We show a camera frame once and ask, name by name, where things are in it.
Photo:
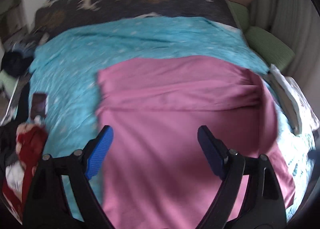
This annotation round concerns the small green pillow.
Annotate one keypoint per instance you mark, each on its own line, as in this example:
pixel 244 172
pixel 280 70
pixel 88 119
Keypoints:
pixel 238 15

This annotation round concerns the dark red smartphone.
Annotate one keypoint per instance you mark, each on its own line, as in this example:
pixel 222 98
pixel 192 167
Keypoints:
pixel 38 105

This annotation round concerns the pink garment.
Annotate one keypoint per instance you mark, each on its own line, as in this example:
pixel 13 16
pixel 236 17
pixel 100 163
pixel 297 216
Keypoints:
pixel 162 118

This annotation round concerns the large green pillow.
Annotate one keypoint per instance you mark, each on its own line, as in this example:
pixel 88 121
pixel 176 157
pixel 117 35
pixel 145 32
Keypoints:
pixel 270 46

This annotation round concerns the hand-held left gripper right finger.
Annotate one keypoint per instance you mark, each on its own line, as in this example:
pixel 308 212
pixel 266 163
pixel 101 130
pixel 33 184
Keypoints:
pixel 211 151

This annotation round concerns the dark animal-print bedsheet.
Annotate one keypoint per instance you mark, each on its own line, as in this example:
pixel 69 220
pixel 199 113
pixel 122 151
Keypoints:
pixel 125 6

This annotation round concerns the red white patterned garment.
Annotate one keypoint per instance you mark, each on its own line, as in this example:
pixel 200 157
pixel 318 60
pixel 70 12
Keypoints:
pixel 30 143

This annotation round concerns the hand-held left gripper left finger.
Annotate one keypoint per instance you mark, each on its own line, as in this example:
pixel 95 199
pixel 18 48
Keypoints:
pixel 100 151

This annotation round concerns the turquoise star-print blanket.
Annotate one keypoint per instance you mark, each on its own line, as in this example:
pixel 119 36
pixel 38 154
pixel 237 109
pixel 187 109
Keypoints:
pixel 75 63

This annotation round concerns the white folded cloth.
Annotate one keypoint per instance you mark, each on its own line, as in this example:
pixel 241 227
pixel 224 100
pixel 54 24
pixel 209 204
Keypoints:
pixel 292 98

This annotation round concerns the black cloth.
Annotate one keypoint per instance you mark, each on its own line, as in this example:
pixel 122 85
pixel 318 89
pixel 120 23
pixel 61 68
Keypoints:
pixel 13 65

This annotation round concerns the grey pleated curtain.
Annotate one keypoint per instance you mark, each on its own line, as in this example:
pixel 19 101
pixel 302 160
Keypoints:
pixel 282 13

